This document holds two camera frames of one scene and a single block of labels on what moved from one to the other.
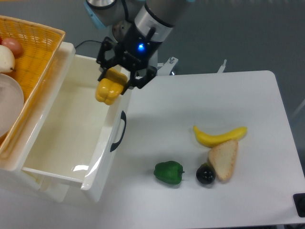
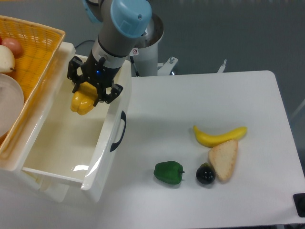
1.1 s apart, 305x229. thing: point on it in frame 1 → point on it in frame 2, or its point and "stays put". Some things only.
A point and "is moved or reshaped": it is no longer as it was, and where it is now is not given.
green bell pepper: (170, 171) stays put
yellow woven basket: (40, 44) stays put
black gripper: (136, 50) → (99, 75)
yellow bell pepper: (108, 89) is moved or reshaped
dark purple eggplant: (205, 173) stays put
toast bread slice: (223, 157) stays put
